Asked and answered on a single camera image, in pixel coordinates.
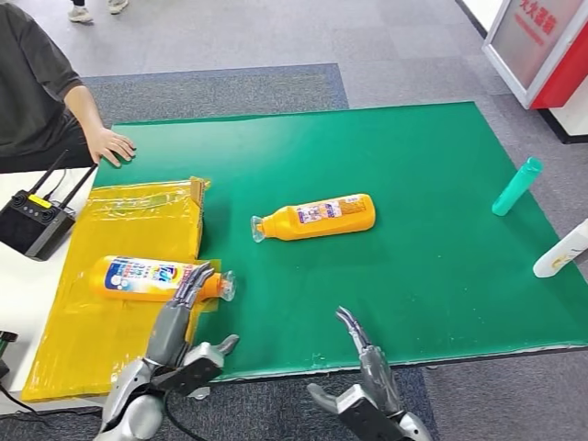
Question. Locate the person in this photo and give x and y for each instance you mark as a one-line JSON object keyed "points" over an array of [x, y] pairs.
{"points": [[32, 91], [80, 13]]}

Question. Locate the yellow plastic-wrapped board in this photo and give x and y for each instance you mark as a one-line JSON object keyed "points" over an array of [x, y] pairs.
{"points": [[91, 341]]}

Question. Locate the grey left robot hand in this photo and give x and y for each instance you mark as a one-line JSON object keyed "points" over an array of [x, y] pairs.
{"points": [[170, 332]]}

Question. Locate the red white extinguisher cabinet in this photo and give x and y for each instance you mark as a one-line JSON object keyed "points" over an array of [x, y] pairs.
{"points": [[542, 55]]}

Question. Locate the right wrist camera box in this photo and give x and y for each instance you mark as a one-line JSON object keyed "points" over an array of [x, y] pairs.
{"points": [[367, 426]]}

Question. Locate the teal plastic bottle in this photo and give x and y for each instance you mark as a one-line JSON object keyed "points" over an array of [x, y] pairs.
{"points": [[514, 188]]}

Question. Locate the white plastic bottle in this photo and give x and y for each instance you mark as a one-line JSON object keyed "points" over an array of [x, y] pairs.
{"points": [[560, 249]]}

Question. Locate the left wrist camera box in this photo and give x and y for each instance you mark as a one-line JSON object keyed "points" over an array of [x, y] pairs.
{"points": [[197, 371]]}

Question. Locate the green table mat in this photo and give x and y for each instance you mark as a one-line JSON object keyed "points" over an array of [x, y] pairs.
{"points": [[414, 274]]}

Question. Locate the black device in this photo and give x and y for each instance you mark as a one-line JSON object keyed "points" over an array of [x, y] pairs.
{"points": [[7, 338]]}

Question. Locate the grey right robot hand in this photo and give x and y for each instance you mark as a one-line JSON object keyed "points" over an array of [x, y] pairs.
{"points": [[379, 377]]}

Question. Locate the black controller with antennas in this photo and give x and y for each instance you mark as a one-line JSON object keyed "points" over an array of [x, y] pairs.
{"points": [[32, 228]]}

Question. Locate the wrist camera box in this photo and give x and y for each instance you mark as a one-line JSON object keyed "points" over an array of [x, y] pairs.
{"points": [[197, 371], [367, 426]]}

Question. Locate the orange detergent bottle clear cap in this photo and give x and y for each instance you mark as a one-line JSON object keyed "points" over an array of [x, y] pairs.
{"points": [[321, 222], [137, 277]]}

